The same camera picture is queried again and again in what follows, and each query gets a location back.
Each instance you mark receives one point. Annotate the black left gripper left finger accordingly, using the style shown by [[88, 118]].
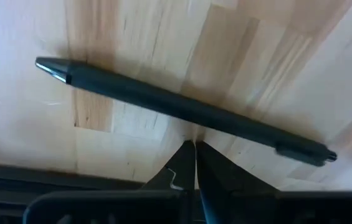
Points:
[[178, 174]]

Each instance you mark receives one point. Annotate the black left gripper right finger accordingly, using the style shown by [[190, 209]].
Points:
[[225, 186]]

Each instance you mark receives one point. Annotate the black click pen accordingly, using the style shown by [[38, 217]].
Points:
[[178, 107]]

